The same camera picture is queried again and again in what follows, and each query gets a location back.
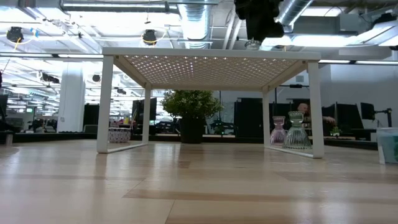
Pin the green plant in black pot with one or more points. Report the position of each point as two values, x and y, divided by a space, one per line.
191 105

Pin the pink ribbed glass candle holder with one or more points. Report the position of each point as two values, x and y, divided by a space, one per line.
277 135

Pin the wide silver ribbed duct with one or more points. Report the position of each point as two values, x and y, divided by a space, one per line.
194 21

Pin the clear ribbed glass candle holder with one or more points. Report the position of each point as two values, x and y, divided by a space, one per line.
252 45

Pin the translucent plastic container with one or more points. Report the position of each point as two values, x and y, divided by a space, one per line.
388 146

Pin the dark office monitor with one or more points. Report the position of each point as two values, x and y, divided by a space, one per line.
138 110

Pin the white perforated metal shelf riser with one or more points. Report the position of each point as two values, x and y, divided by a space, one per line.
211 53

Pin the person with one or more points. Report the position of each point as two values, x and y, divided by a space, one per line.
303 109

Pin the black ceiling speaker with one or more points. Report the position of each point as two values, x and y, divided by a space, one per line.
14 34
149 36

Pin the small green desk plant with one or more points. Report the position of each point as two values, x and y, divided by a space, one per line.
335 130

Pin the white round column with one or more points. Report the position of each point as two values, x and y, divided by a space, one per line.
71 99

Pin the white purple patterned tin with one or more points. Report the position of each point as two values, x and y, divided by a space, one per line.
119 136

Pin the slim silver ribbed duct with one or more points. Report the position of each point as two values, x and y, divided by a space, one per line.
292 11

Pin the black monitor on arm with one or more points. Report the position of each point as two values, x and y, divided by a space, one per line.
367 111

